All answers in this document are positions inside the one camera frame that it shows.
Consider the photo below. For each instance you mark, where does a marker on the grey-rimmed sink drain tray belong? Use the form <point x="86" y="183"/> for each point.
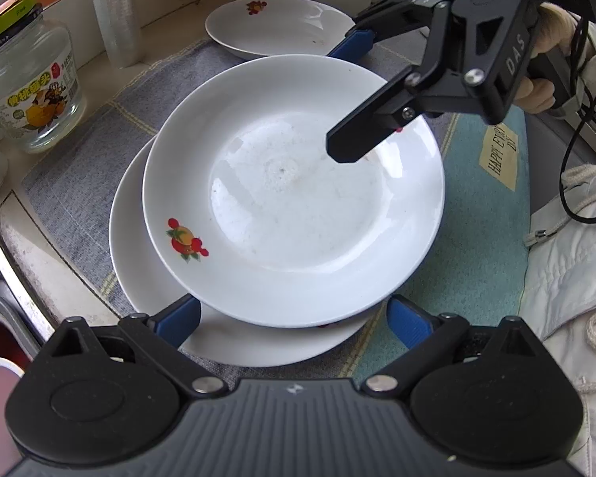
<point x="15" y="310"/>

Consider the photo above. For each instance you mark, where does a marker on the person's right hand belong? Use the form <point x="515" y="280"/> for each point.
<point x="559" y="27"/>

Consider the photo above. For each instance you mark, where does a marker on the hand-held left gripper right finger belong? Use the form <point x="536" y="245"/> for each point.
<point x="410" y="319"/>

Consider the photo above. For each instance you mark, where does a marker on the glass jar with yellow-green lid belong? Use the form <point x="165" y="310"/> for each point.
<point x="30" y="84"/>

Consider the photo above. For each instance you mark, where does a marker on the white plate with fruit print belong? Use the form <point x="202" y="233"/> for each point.
<point x="131" y="258"/>
<point x="278" y="27"/>

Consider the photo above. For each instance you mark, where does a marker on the stainless steel sink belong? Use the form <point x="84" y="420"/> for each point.
<point x="0" y="258"/>

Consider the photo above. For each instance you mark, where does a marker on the person's white jacket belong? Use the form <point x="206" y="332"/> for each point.
<point x="571" y="268"/>

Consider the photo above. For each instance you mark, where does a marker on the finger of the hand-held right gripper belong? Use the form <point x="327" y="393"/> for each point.
<point x="355" y="43"/>
<point x="362" y="134"/>

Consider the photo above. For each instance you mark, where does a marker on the grey and teal checked towel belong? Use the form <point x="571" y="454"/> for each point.
<point x="79" y="169"/>

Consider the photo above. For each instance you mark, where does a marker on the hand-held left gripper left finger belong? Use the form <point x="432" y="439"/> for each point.
<point x="184" y="317"/>

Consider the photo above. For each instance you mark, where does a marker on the clear cling film roll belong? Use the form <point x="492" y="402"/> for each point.
<point x="114" y="10"/>

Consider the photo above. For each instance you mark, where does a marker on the white plate with center stain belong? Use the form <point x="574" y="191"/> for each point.
<point x="278" y="218"/>

